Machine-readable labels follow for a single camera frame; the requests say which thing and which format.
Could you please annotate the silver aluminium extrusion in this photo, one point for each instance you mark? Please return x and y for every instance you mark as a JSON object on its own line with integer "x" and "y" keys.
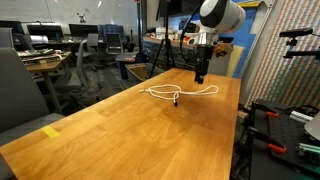
{"x": 300, "y": 116}

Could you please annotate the blue wall board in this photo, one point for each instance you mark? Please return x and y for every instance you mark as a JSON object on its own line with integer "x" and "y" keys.
{"x": 248, "y": 36}

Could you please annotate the black mesh office chair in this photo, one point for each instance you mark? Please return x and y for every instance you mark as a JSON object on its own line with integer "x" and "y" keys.
{"x": 114, "y": 43}

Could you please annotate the black camera on mount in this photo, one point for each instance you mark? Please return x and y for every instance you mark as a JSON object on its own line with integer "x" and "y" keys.
{"x": 295, "y": 32}

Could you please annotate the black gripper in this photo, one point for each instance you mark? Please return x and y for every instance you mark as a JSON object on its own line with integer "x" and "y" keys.
{"x": 204, "y": 56}

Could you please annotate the grey storage bin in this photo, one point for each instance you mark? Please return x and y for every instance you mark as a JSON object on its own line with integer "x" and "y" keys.
{"x": 153, "y": 71}

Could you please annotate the black computer monitor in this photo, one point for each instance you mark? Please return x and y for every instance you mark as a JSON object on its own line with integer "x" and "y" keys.
{"x": 11, "y": 26}
{"x": 45, "y": 30}
{"x": 83, "y": 30}

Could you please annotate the beige foam board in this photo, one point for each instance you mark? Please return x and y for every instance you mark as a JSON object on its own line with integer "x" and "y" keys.
{"x": 235, "y": 63}

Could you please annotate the black tripod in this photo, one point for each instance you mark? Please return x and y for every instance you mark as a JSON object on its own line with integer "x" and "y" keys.
{"x": 166, "y": 33}

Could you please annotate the yellow tape patch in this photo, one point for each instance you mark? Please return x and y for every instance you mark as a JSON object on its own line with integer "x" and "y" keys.
{"x": 50, "y": 132}

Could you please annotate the grey drawer cabinet wooden top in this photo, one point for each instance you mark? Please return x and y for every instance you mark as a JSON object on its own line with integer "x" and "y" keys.
{"x": 176, "y": 58}

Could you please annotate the green metal rail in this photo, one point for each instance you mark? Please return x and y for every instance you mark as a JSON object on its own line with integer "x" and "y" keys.
{"x": 308, "y": 148}

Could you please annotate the grey swivel office chair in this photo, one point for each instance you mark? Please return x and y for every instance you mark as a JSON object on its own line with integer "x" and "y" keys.
{"x": 81, "y": 66}

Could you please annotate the wooden office desk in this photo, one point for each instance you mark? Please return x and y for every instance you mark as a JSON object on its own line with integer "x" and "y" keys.
{"x": 46, "y": 66}

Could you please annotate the large grey office chair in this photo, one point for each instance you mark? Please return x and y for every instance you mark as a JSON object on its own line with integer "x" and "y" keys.
{"x": 20, "y": 96}

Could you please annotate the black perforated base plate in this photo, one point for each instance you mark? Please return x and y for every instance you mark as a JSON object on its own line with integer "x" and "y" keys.
{"x": 286, "y": 133}

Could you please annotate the cardboard box in bin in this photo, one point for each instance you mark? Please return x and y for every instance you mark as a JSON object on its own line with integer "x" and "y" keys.
{"x": 137, "y": 70}

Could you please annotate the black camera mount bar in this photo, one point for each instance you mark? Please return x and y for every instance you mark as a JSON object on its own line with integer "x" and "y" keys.
{"x": 300, "y": 53}

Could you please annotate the yellow bar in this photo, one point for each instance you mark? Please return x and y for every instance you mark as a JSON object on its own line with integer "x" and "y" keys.
{"x": 250, "y": 4}

